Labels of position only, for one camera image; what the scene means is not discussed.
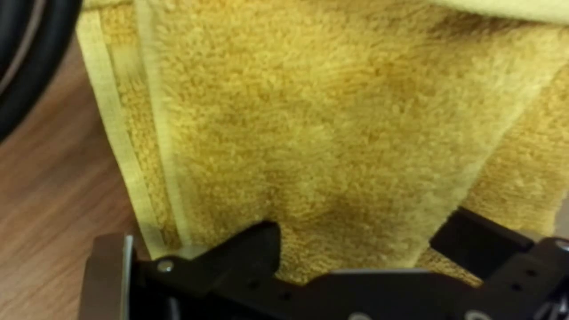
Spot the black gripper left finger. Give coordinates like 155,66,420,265
79,219,310,320

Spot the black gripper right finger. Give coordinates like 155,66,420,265
429,205,569,320

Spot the yellow towel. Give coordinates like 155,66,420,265
75,0,569,288

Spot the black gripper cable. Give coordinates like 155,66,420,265
0,0,84,143

